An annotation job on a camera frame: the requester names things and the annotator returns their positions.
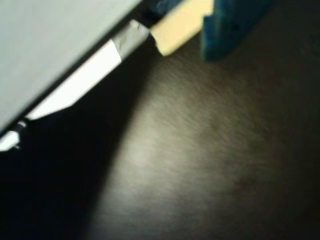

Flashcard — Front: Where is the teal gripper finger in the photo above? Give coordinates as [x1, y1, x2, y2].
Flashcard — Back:
[200, 0, 272, 62]

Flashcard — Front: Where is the white round sorter ring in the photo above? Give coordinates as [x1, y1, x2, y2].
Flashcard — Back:
[0, 0, 151, 151]

